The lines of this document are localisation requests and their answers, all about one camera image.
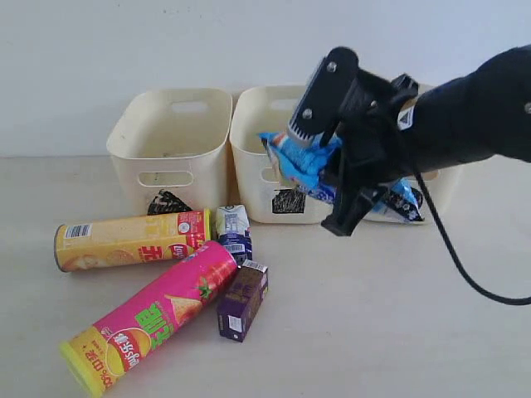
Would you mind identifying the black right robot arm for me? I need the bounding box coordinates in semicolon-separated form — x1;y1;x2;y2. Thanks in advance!
288;46;530;236

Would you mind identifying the yellow chips can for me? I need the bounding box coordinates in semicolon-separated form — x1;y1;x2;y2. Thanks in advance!
54;209;212;272

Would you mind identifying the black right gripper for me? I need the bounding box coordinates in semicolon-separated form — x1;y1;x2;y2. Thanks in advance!
287;46;419;236

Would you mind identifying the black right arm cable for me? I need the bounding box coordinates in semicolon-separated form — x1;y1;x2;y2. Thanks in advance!
389;115;531;307

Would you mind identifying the middle cream plastic bin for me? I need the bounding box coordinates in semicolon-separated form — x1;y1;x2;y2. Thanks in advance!
229;85;331;224

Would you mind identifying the purple drink carton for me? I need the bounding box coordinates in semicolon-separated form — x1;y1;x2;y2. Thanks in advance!
217;260;269;342

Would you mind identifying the left cream plastic bin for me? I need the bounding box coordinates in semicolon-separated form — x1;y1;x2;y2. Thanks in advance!
106;88;233;215

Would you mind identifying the right cream plastic bin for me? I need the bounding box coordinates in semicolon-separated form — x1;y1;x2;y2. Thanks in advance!
357;84;468;226

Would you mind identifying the blue white milk carton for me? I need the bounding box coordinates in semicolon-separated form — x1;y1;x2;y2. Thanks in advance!
215;205;252;266

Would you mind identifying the blue noodle packet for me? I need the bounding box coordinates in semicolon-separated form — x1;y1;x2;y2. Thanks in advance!
259;132;424;223

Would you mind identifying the pink chips can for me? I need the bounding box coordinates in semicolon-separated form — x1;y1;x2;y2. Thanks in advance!
60;241;237;397

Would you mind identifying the cream plastic bin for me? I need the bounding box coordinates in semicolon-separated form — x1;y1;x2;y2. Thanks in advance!
106;88;233;215
357;84;468;226
229;85;331;224

